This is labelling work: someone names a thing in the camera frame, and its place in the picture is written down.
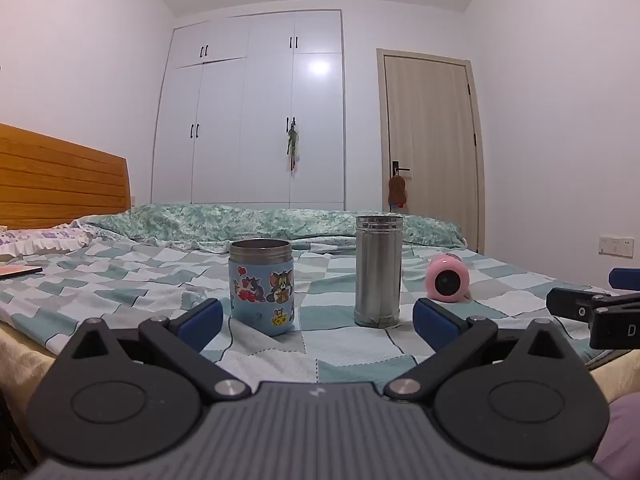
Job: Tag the checkered bed sheet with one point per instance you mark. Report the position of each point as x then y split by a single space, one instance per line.
150 280

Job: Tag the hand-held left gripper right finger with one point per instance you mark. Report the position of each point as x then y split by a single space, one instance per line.
434 326

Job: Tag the white wall socket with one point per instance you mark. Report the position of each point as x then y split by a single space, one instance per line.
615 245

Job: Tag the green floral quilt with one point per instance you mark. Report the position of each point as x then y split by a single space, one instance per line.
250 222

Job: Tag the light wooden door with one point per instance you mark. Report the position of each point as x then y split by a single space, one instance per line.
430 125

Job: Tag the cartoon print steel cup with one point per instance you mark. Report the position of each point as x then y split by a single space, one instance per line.
261 290

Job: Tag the book on bed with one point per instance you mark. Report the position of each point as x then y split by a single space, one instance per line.
17 272

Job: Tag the wooden headboard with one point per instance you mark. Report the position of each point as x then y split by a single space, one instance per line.
55 185

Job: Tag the green hanging ornament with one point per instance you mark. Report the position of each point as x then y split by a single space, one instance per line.
292 142

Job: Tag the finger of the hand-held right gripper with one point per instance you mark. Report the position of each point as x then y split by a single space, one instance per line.
570 304
626 279

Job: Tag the brown plush toy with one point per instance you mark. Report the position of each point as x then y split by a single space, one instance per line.
397 192

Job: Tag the white wardrobe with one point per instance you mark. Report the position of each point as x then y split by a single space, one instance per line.
225 125

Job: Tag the frilled floral pillow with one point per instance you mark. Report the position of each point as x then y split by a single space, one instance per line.
35 240

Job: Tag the tall plain steel cup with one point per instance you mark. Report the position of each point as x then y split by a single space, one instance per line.
377 272

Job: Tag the person's purple clothing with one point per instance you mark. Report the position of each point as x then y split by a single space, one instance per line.
622 435

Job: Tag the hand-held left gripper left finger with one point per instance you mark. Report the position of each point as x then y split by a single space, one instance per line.
201 324

